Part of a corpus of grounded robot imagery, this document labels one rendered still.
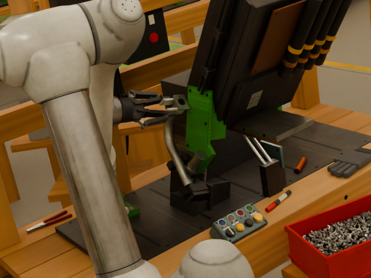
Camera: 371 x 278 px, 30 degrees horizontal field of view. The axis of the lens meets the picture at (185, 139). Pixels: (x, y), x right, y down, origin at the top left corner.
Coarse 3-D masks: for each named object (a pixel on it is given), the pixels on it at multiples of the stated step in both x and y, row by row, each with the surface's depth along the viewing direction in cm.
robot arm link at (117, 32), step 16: (96, 0) 140; (112, 0) 136; (128, 0) 137; (96, 16) 137; (112, 16) 135; (128, 16) 136; (144, 16) 140; (96, 32) 136; (112, 32) 137; (128, 32) 137; (96, 48) 137; (112, 48) 139; (128, 48) 143; (96, 64) 142
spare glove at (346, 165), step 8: (352, 152) 230; (360, 152) 229; (368, 152) 229; (336, 160) 228; (344, 160) 226; (352, 160) 225; (360, 160) 224; (368, 160) 225; (328, 168) 224; (336, 168) 222; (344, 168) 221; (352, 168) 220; (360, 168) 223; (336, 176) 220; (344, 176) 218
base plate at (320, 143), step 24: (288, 144) 252; (312, 144) 248; (336, 144) 245; (360, 144) 241; (240, 168) 239; (288, 168) 233; (312, 168) 230; (144, 192) 234; (168, 192) 231; (240, 192) 222; (144, 216) 218; (168, 216) 215; (216, 216) 210; (72, 240) 212; (144, 240) 204; (168, 240) 201
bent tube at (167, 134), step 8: (176, 96) 214; (184, 96) 216; (176, 104) 213; (184, 104) 215; (168, 120) 220; (168, 128) 221; (168, 136) 221; (168, 144) 221; (176, 152) 219; (176, 160) 218; (176, 168) 218; (184, 168) 216; (184, 176) 215; (184, 184) 214
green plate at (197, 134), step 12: (192, 96) 213; (204, 96) 208; (192, 108) 214; (204, 108) 209; (192, 120) 214; (204, 120) 209; (216, 120) 211; (192, 132) 215; (204, 132) 210; (216, 132) 212; (192, 144) 215; (204, 144) 210
